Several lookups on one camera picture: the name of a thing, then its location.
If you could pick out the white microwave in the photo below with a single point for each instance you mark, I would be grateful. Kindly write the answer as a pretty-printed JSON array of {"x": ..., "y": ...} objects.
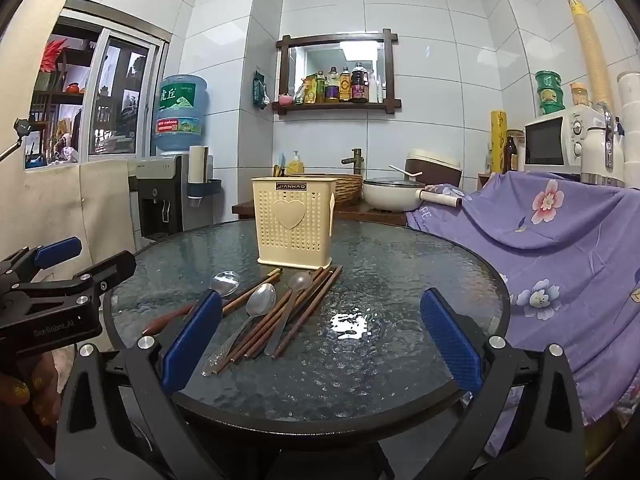
[{"x": 545, "y": 142}]

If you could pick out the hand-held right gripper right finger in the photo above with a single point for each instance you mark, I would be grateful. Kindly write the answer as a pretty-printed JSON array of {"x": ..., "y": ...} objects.
[{"x": 450, "y": 340}]

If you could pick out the small wooden box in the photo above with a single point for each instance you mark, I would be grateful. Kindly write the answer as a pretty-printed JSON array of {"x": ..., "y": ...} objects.
[{"x": 484, "y": 181}]

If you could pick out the cream perforated utensil holder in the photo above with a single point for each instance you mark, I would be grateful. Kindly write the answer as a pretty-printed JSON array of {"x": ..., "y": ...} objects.
[{"x": 292, "y": 240}]

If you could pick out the shiny steel spoon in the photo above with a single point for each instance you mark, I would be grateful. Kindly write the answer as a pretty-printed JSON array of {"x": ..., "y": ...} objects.
[{"x": 226, "y": 282}]

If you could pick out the person's left hand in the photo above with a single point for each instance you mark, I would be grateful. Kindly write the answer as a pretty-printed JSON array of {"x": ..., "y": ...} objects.
[{"x": 30, "y": 395}]

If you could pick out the woven pattern wash basin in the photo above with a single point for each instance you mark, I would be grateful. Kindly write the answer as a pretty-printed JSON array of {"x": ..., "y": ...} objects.
[{"x": 347, "y": 190}]

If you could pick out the brown glass bottle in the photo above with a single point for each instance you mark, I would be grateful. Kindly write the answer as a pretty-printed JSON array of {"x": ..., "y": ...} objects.
[{"x": 512, "y": 155}]

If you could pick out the green tin can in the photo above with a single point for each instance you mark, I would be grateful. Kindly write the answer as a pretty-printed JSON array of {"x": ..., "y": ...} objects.
[
  {"x": 548, "y": 80},
  {"x": 551, "y": 102}
]

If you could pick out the glass pan lid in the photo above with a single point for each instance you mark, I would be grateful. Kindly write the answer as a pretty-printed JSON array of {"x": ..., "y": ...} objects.
[{"x": 390, "y": 183}]

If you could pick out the brown white rice cooker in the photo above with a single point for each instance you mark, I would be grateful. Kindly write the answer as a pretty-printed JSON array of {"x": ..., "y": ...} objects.
[{"x": 435, "y": 170}]

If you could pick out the bronze faucet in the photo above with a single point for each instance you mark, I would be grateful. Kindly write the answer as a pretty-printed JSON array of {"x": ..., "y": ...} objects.
[{"x": 356, "y": 160}]

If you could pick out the white paper cup tube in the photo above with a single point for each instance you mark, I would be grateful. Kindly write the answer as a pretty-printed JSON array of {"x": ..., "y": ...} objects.
[{"x": 198, "y": 162}]

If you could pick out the sliding window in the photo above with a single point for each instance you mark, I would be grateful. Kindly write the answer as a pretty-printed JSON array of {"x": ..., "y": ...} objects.
[{"x": 95, "y": 100}]

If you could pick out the white rice paddle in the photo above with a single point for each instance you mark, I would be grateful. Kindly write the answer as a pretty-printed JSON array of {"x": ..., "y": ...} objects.
[{"x": 406, "y": 171}]

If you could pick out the yellow oil bottle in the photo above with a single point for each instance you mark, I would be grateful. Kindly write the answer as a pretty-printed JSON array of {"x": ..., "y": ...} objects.
[{"x": 320, "y": 87}]

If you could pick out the dark soy sauce bottle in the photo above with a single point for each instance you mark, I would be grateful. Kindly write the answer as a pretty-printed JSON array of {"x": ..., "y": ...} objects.
[{"x": 359, "y": 82}]

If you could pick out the black clamp on rod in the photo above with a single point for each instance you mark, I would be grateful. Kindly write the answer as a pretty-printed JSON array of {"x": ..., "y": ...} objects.
[{"x": 21, "y": 127}]

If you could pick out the stack of white cups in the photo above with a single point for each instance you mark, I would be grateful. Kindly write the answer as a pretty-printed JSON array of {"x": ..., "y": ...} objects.
[{"x": 630, "y": 110}]

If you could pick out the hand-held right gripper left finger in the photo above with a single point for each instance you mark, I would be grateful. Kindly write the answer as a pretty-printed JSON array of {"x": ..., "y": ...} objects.
[{"x": 192, "y": 340}]

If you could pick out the green yellow packet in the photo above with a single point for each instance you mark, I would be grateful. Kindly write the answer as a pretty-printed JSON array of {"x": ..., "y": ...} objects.
[{"x": 310, "y": 90}]

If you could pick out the pink bowl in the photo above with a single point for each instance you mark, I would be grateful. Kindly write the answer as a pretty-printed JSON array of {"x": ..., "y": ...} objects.
[{"x": 285, "y": 99}]

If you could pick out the beige cloth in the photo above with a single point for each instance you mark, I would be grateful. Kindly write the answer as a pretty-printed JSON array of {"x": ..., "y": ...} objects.
[{"x": 90, "y": 200}]

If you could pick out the bunch of brown chopsticks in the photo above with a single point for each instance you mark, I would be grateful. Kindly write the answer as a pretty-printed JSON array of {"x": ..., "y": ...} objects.
[{"x": 321, "y": 292}]

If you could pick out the blue water dispenser bottle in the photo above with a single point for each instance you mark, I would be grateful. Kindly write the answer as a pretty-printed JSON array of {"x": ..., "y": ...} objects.
[{"x": 180, "y": 110}]

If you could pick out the glass jar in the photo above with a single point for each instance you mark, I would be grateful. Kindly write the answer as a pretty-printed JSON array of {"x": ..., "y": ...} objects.
[{"x": 580, "y": 96}]

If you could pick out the dark wooden framed shelf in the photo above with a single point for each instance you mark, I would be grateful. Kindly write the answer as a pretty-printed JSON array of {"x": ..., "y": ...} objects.
[{"x": 285, "y": 70}]

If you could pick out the yellow dish soap bottle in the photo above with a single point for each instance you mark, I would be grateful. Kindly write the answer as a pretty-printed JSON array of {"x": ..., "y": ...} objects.
[{"x": 296, "y": 166}]

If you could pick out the yellow roll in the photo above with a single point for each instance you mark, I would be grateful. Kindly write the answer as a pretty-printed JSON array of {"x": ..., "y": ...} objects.
[{"x": 498, "y": 140}]

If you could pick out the purple floral cloth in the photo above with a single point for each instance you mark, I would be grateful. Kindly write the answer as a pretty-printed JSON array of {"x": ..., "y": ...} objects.
[{"x": 550, "y": 260}]

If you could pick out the dark-tipped brown wooden chopstick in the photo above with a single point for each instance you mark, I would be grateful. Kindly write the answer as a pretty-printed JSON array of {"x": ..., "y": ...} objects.
[
  {"x": 250, "y": 294},
  {"x": 250, "y": 289}
]

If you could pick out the white plastic bottle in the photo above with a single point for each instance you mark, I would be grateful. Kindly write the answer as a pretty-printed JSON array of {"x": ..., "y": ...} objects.
[{"x": 377, "y": 89}]

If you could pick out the foil snack packet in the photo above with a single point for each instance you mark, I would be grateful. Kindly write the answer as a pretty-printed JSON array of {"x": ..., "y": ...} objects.
[{"x": 299, "y": 95}]

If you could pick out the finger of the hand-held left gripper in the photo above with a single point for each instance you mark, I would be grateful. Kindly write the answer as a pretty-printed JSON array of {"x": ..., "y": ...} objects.
[
  {"x": 57, "y": 252},
  {"x": 115, "y": 265}
]

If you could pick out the white electric kettle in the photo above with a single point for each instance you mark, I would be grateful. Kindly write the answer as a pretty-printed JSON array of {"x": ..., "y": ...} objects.
[{"x": 597, "y": 155}]

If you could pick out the matte grey spoon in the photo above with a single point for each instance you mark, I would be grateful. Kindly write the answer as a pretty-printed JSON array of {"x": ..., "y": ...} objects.
[{"x": 299, "y": 282}]

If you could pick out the purple label bottle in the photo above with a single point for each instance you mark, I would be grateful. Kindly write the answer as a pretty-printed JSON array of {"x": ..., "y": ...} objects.
[{"x": 332, "y": 85}]

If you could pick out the tall stack of paper cups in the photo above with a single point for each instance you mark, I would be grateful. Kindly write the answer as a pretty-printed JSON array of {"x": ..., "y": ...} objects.
[{"x": 592, "y": 55}]

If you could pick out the grey water dispenser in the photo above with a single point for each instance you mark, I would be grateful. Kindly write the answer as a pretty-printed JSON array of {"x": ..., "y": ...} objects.
[{"x": 160, "y": 195}]

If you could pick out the brown label sauce bottle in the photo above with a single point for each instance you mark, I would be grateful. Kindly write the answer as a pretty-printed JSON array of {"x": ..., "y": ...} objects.
[{"x": 346, "y": 85}]

